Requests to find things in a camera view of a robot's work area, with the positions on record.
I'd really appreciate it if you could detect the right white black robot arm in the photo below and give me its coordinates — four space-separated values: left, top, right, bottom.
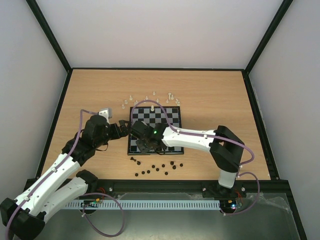
131 121 245 196

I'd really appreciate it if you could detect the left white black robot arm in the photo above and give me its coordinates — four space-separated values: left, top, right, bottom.
0 112 128 240

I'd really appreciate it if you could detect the black chess piece right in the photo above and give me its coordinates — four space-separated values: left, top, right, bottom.
170 161 177 170

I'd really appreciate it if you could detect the white chess piece right cluster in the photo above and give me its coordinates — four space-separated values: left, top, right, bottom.
168 92 174 100

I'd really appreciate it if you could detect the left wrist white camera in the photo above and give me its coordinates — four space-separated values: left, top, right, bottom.
98 107 113 123

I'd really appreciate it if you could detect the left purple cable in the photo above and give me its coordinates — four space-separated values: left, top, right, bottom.
4 108 125 240

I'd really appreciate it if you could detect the purple cable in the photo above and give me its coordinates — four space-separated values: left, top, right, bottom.
4 108 125 240
130 99 261 217

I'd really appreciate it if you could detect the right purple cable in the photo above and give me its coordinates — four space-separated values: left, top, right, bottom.
130 99 261 217

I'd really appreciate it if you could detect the white slotted cable duct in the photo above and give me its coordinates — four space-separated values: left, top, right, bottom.
64 200 221 211

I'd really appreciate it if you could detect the black aluminium frame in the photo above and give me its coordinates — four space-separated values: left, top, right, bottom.
4 0 308 240

